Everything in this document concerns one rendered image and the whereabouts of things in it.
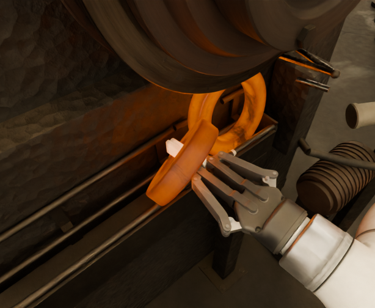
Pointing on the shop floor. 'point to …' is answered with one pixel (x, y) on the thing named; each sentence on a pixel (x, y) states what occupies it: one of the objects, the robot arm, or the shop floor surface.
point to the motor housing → (333, 182)
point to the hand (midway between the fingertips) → (187, 154)
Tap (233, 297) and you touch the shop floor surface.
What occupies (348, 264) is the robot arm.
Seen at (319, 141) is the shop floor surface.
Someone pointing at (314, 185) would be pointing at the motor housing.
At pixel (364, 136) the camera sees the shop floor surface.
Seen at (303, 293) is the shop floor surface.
